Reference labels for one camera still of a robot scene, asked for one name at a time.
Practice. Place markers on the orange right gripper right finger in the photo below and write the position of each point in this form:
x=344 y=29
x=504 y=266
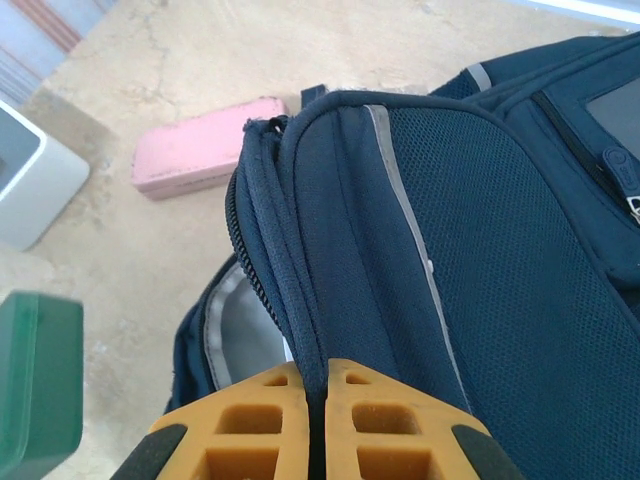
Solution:
x=400 y=430

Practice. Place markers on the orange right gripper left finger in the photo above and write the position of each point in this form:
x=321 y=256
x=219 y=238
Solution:
x=240 y=430

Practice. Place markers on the navy blue backpack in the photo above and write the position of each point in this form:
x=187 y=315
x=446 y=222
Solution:
x=450 y=250

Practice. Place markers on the dark green pencil case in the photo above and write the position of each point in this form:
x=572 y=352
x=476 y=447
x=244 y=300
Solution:
x=35 y=375

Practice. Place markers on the pink pencil case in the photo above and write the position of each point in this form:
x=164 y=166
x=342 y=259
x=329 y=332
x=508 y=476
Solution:
x=190 y=150

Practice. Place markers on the white and grey box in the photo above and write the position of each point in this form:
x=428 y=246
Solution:
x=40 y=190

